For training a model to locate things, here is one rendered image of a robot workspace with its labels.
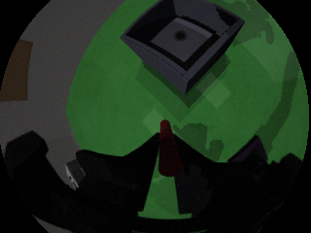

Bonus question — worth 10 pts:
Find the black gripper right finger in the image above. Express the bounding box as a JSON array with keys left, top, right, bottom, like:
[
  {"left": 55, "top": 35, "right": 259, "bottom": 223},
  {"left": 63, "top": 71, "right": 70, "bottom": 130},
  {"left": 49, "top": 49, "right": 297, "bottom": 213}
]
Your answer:
[{"left": 174, "top": 133, "right": 259, "bottom": 215}]

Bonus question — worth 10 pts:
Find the dark red peg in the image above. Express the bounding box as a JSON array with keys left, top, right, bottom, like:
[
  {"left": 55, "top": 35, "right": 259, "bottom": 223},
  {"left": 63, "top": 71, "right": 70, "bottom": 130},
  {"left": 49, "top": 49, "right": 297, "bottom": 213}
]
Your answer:
[{"left": 158, "top": 120, "right": 183, "bottom": 178}]

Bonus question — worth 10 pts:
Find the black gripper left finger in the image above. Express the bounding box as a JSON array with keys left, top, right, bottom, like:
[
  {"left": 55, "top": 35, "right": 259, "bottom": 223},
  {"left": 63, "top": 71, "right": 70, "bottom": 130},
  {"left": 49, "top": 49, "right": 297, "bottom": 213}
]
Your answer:
[{"left": 75, "top": 133, "right": 159, "bottom": 213}]

